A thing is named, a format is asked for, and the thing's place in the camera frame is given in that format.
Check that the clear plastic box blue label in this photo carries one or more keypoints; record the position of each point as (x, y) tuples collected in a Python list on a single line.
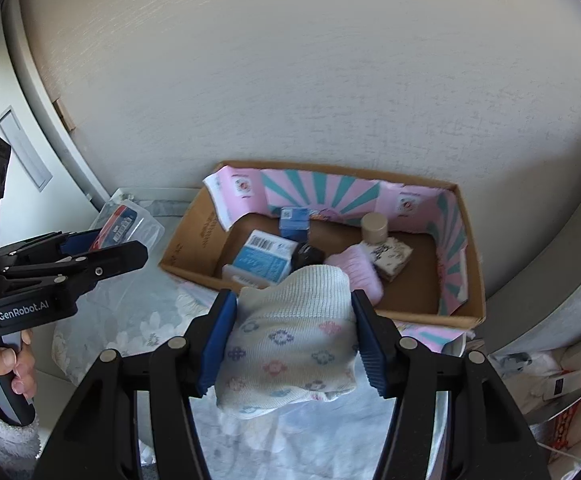
[(140, 225)]

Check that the black round jar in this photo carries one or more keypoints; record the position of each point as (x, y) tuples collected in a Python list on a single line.
[(308, 256)]

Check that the small blue box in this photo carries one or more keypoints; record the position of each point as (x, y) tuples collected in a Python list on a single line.
[(294, 220)]

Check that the person's left forearm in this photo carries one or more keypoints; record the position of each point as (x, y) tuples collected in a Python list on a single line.
[(0, 440)]

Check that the beige round jar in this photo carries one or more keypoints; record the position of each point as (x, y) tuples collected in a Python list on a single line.
[(374, 227)]

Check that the small floral patterned pack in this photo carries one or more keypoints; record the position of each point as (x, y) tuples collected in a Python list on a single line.
[(393, 257)]

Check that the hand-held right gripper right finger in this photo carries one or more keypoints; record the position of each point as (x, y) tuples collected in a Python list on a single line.
[(373, 345)]

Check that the white door frame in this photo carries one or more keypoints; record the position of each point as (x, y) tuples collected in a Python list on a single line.
[(50, 125)]

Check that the floral bedsheet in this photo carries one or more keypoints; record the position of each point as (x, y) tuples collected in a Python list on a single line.
[(120, 320)]

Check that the brown wall fixture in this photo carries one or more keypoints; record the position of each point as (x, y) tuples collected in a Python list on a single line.
[(64, 116)]

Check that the pink printed cardboard box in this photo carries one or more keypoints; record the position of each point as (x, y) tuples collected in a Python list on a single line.
[(195, 235)]

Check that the blue white barcode box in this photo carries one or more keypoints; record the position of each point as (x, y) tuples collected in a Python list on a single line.
[(263, 260)]

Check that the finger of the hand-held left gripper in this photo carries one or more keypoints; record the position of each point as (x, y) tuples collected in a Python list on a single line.
[(78, 241), (115, 260)]

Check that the pink fluffy sock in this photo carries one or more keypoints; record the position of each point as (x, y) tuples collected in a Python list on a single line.
[(355, 265)]

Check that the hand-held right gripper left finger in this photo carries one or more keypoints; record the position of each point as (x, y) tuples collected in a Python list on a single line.
[(218, 345)]

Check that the white door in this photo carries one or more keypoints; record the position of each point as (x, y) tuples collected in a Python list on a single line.
[(0, 90)]

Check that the white knit patterned sock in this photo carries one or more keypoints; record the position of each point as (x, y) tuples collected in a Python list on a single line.
[(290, 340)]

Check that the white plastic bag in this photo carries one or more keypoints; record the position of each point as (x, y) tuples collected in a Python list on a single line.
[(525, 367)]

